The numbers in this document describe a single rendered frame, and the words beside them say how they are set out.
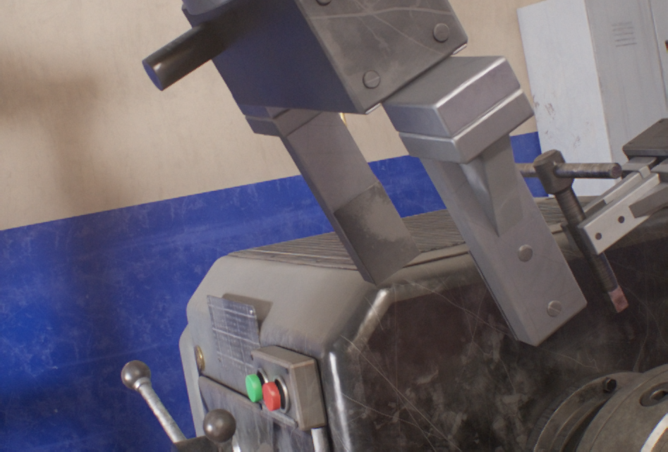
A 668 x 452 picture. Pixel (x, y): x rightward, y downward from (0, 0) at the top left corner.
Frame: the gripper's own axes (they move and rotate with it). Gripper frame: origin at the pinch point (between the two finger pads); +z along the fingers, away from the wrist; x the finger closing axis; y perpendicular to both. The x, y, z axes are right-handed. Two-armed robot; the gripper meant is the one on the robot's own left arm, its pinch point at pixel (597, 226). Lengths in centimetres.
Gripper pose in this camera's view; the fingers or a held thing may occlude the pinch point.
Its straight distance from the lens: 97.7
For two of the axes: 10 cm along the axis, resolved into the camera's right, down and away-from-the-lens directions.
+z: -8.2, 5.3, -1.9
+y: 5.1, 8.4, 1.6
